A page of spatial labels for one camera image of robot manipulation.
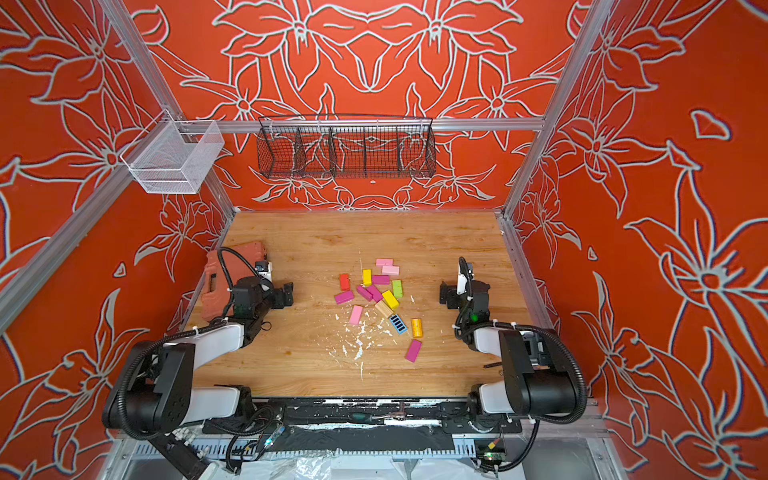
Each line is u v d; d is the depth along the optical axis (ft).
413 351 2.85
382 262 3.40
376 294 3.11
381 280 3.20
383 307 3.03
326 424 2.39
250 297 2.25
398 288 3.15
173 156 3.03
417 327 2.87
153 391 1.39
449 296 2.73
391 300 3.05
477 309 2.29
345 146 3.28
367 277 3.26
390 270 3.36
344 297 3.11
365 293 3.11
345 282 3.30
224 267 2.20
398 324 2.87
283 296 2.73
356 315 2.96
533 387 1.41
